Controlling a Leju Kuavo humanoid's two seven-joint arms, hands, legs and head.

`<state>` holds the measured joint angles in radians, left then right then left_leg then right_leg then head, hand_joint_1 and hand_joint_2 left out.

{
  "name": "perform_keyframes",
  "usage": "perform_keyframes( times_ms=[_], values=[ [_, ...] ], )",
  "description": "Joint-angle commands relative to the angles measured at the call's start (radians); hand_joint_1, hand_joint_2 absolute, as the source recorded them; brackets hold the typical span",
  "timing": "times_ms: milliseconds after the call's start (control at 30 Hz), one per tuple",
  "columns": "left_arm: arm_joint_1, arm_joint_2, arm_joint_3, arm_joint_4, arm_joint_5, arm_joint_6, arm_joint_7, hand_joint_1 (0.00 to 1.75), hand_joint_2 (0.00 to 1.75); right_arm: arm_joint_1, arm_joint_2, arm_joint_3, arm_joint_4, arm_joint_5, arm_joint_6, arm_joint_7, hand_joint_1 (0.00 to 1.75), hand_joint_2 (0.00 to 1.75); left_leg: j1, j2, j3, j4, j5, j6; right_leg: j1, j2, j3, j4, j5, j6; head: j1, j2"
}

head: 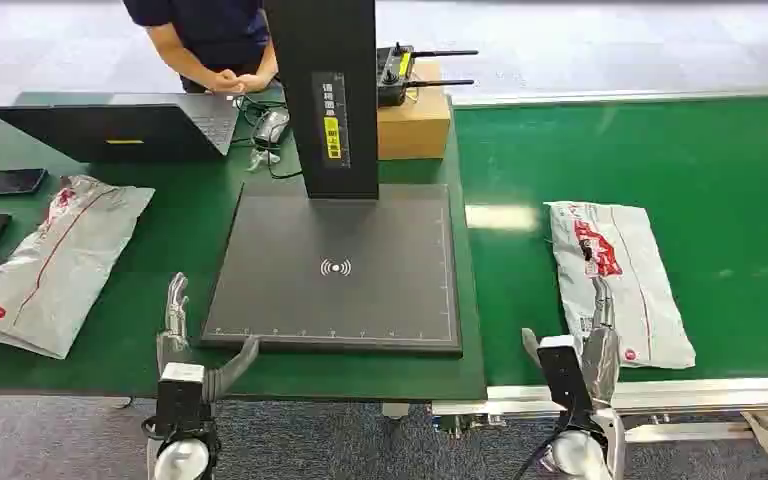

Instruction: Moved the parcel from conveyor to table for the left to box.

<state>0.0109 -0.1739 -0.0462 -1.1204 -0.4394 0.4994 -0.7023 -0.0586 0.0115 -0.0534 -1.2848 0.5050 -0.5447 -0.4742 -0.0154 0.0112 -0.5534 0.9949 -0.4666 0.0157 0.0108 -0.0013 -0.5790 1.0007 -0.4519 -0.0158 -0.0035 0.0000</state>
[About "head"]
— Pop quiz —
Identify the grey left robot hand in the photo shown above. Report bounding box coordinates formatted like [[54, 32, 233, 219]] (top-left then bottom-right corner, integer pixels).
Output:
[[155, 272, 261, 404]]

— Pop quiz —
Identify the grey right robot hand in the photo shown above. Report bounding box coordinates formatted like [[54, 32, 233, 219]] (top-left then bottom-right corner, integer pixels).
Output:
[[521, 276, 622, 408]]

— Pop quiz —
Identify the grey parcel bag red print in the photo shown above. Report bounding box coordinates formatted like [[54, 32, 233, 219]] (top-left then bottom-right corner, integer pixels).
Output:
[[545, 200, 697, 371]]

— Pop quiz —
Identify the green table mat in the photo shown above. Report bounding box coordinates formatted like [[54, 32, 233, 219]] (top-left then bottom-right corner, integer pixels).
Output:
[[0, 89, 489, 403]]

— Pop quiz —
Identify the grey parcel bag red stripe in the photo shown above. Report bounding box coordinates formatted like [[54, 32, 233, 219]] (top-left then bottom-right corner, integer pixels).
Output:
[[0, 174, 157, 361]]

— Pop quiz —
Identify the black scanner platform with column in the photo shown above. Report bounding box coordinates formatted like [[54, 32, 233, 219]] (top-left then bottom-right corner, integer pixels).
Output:
[[199, 0, 463, 356]]

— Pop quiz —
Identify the green conveyor belt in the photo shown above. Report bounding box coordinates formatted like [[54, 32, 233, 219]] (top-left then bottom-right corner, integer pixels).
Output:
[[453, 95, 768, 388]]

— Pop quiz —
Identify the clear scanner stand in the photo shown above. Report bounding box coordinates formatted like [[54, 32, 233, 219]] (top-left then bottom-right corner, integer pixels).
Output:
[[246, 148, 283, 174]]

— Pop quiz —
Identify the black laptop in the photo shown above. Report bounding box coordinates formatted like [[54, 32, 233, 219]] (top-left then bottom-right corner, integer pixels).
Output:
[[0, 92, 242, 164]]

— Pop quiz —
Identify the black smartphone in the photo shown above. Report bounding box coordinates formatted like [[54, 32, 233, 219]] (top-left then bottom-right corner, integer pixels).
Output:
[[0, 168, 49, 199]]

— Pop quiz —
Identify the person's right hand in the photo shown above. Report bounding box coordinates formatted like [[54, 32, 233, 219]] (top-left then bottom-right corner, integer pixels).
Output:
[[208, 68, 245, 95]]

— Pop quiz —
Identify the person's hand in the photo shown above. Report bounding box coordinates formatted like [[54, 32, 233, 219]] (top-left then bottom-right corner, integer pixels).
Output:
[[208, 68, 245, 95], [234, 72, 272, 94]]

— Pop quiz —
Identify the person's left hand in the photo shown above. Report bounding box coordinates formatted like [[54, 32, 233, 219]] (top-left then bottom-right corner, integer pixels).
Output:
[[234, 72, 272, 94]]

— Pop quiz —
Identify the brown cardboard box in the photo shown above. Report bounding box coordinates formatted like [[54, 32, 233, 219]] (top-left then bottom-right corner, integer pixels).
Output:
[[376, 60, 453, 162]]

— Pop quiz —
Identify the person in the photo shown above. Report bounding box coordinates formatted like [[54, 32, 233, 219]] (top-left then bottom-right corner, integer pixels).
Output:
[[122, 0, 281, 95]]

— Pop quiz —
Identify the black remote controller with antennas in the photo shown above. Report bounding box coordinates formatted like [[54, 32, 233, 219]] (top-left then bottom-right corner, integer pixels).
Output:
[[375, 42, 480, 109]]

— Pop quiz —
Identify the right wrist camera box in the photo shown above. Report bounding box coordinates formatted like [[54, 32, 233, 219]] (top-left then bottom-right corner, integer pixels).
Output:
[[536, 335, 595, 417]]

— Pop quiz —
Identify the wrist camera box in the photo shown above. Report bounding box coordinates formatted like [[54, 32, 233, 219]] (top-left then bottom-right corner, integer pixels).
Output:
[[536, 335, 595, 417], [155, 362, 208, 440]]

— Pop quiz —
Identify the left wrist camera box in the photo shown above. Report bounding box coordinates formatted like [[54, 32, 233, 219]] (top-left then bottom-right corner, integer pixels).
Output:
[[155, 362, 208, 440]]

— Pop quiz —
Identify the silver conveyor frame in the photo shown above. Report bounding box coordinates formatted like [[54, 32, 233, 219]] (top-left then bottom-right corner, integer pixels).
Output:
[[431, 376, 768, 446]]

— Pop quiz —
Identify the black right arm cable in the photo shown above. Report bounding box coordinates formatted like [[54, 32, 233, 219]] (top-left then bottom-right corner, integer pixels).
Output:
[[513, 411, 577, 480]]

